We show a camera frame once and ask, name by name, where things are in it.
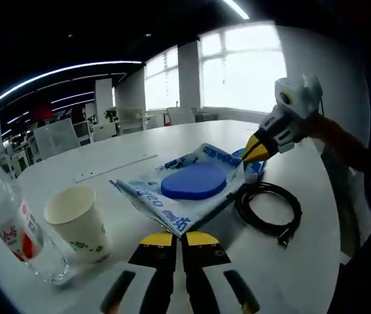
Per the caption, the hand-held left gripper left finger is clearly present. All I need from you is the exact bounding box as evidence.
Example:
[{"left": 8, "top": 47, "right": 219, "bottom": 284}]
[{"left": 85, "top": 232, "right": 177, "bottom": 314}]

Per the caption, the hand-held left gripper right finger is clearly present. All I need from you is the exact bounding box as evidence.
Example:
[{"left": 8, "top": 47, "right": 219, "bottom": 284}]
[{"left": 181, "top": 231, "right": 264, "bottom": 314}]

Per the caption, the small blue white packet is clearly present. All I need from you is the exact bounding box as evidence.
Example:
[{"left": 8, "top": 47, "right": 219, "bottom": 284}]
[{"left": 230, "top": 147, "right": 269, "bottom": 184}]

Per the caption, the black cable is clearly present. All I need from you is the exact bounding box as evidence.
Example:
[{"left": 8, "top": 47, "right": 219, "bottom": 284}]
[{"left": 234, "top": 182, "right": 303, "bottom": 247}]

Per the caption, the blue white printed plastic bag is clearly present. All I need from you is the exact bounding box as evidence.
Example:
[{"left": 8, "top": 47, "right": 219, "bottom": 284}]
[{"left": 108, "top": 142, "right": 247, "bottom": 238}]

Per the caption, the white paper cup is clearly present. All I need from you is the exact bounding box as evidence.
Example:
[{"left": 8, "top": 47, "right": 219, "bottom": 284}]
[{"left": 43, "top": 185, "right": 113, "bottom": 264}]

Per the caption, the blue round pad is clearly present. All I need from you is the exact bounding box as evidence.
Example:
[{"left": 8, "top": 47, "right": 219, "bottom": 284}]
[{"left": 160, "top": 162, "right": 228, "bottom": 201}]

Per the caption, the clear water bottle red label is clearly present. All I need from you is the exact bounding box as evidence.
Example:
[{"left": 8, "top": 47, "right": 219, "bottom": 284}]
[{"left": 0, "top": 166, "right": 71, "bottom": 285}]

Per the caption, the group of white office chairs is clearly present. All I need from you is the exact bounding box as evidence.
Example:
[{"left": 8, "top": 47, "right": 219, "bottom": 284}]
[{"left": 0, "top": 107, "right": 147, "bottom": 177}]

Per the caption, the large bright window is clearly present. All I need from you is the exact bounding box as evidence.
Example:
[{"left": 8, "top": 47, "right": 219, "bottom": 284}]
[{"left": 198, "top": 22, "right": 287, "bottom": 114}]

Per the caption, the white table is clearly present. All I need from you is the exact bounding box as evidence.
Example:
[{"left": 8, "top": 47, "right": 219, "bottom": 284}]
[{"left": 0, "top": 119, "right": 342, "bottom": 314}]

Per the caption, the white table socket strip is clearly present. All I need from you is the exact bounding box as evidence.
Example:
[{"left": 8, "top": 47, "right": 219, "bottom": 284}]
[{"left": 75, "top": 153, "right": 159, "bottom": 184}]

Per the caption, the short ceiling light strip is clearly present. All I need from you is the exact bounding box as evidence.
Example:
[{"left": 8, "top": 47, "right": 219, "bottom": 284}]
[{"left": 221, "top": 0, "right": 251, "bottom": 20}]

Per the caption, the narrow bright window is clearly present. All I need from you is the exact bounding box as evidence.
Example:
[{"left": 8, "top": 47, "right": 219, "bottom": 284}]
[{"left": 144, "top": 45, "right": 179, "bottom": 111}]

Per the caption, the potted green plant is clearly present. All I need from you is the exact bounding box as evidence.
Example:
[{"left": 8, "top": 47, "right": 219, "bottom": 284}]
[{"left": 103, "top": 107, "right": 119, "bottom": 122}]

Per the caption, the white square pillar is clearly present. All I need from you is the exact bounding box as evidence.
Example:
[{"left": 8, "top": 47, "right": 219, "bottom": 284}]
[{"left": 95, "top": 80, "right": 114, "bottom": 114}]

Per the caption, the long curved ceiling light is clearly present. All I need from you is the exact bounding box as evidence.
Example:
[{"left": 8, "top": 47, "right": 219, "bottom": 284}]
[{"left": 0, "top": 60, "right": 144, "bottom": 122}]

